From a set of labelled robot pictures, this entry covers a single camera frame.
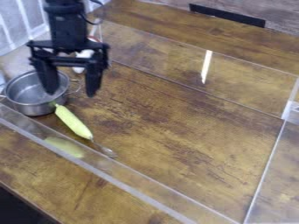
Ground small steel pot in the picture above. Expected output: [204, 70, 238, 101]
[0, 70, 81, 116]

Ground white mushroom toy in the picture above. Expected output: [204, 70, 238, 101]
[72, 36, 98, 74]

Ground black strip on table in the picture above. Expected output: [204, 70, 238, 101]
[189, 3, 266, 28]

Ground green handled metal spoon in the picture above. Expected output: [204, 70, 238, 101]
[54, 104, 117, 158]

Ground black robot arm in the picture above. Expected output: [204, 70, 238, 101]
[26, 0, 109, 97]

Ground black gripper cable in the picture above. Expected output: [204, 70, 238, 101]
[78, 0, 105, 26]

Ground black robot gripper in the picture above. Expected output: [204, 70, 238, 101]
[26, 3, 109, 97]

